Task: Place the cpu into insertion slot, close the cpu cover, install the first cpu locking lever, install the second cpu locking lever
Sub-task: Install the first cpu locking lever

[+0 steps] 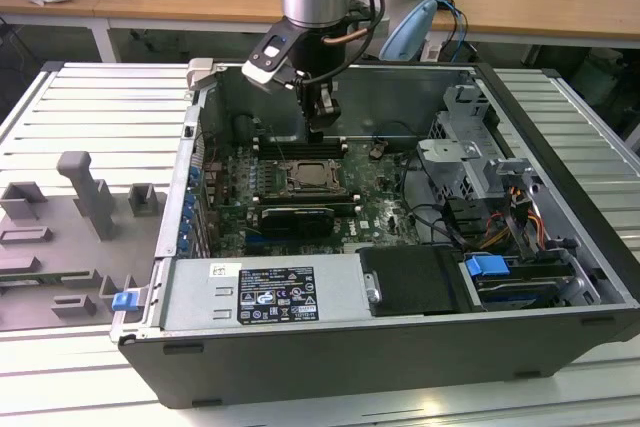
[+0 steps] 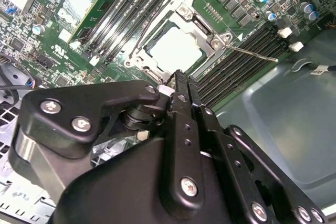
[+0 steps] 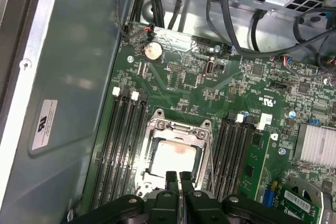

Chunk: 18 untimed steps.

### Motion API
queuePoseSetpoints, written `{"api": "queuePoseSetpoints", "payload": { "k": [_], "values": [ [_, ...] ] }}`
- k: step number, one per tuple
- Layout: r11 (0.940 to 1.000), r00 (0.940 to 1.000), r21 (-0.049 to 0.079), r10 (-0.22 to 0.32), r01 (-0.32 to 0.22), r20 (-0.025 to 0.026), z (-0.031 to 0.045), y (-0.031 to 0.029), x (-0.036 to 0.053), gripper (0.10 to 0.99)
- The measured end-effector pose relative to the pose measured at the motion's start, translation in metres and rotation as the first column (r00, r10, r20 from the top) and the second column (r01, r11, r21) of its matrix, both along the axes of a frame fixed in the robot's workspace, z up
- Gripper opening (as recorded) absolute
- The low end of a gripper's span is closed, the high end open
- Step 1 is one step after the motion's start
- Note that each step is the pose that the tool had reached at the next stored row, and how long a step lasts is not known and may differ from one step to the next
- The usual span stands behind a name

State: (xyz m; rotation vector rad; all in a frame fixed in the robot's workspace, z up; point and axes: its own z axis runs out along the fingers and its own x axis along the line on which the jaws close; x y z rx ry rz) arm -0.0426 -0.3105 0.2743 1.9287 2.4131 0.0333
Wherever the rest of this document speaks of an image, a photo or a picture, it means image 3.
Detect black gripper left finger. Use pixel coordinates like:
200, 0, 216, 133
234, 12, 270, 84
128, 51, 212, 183
101, 170, 180, 224

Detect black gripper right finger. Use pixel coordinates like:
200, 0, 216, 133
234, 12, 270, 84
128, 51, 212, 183
180, 170, 292, 224

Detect silver CPU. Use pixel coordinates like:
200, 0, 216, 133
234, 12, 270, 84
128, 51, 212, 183
153, 140, 202, 183

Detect metal socket cover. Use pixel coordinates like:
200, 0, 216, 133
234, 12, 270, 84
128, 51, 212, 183
145, 125, 212, 190

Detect metal wire locking lever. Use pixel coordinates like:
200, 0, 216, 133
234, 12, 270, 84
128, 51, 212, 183
206, 132, 216, 195

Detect RAM slot white clips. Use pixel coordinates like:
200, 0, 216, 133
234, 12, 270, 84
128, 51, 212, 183
91, 87, 122, 204
237, 113, 274, 202
111, 90, 140, 202
217, 113, 244, 201

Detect CPU socket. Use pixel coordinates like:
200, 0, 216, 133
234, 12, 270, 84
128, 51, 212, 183
136, 108, 216, 198

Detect green RAM stick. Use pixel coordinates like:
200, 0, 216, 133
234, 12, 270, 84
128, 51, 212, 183
239, 129, 271, 201

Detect green motherboard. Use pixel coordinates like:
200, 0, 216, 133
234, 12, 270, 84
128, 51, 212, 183
85, 19, 336, 224

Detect blue board connector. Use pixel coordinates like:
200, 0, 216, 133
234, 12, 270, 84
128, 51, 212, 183
263, 180, 279, 210

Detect silver internal USB port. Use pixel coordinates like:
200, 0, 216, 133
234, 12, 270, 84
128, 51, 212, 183
206, 56, 216, 78

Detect black graphics card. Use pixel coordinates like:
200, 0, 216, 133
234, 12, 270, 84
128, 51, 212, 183
270, 175, 336, 224

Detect round coin battery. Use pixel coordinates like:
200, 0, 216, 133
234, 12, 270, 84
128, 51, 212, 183
141, 40, 163, 62

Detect silver chipset heat sink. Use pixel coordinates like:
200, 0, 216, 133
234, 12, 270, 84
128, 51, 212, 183
293, 123, 336, 162

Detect white label sticker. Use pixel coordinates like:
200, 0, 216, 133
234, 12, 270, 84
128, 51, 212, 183
31, 99, 59, 152

